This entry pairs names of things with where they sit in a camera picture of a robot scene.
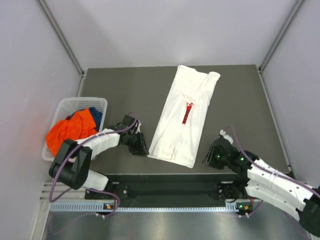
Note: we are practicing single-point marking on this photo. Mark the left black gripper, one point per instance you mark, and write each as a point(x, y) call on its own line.
point(140, 148)

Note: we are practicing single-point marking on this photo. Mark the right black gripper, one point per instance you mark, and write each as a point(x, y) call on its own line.
point(209, 159)

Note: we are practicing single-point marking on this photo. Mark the white t-shirt red print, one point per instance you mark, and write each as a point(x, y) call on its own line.
point(179, 130)

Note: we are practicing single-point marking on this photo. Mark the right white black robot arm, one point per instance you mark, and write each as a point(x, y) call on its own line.
point(259, 180)

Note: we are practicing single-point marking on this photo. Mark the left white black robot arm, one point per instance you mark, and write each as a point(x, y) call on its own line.
point(71, 165)

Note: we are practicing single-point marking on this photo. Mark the navy blue t-shirt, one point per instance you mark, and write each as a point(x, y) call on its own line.
point(96, 115)

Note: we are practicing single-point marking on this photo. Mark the orange t-shirt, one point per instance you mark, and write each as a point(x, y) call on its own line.
point(80, 125)

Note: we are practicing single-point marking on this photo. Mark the white plastic laundry basket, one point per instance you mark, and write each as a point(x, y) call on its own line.
point(67, 107)

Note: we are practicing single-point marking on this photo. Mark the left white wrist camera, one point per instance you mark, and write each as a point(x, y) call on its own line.
point(137, 127)

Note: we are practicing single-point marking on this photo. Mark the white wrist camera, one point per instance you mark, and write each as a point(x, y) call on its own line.
point(223, 134)
point(137, 127)

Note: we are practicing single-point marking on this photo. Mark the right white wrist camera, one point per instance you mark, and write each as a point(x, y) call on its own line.
point(223, 134)

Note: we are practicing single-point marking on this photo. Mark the aluminium frame rail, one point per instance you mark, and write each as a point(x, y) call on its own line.
point(70, 196)

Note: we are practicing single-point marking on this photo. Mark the left aluminium corner post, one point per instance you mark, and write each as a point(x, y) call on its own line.
point(60, 35)

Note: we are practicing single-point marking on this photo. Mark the aluminium corner post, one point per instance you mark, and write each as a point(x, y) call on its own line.
point(294, 11)
point(60, 35)

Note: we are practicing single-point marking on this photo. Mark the right aluminium corner post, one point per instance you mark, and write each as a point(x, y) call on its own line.
point(294, 11)

